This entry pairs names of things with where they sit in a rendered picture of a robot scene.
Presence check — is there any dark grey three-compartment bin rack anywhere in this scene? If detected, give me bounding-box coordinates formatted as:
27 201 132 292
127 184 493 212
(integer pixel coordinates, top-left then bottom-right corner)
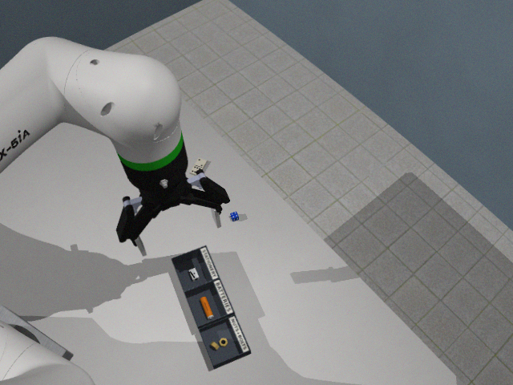
171 245 251 369

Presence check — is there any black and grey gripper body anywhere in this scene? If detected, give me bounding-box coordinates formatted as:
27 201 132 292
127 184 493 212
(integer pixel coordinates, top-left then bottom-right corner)
139 175 192 211

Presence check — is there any white domino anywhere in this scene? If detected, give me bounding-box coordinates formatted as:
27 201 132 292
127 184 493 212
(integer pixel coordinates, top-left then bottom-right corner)
190 158 207 176

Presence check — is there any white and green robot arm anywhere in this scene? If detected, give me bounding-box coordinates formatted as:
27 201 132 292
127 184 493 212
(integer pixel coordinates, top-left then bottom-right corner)
0 37 188 385

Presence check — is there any orange aa battery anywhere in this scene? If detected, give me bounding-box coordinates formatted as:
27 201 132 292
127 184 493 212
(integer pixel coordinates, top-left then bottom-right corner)
200 297 214 319

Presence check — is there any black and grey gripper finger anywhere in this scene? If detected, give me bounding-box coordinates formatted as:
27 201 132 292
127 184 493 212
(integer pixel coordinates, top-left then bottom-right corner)
174 169 230 228
116 197 166 257

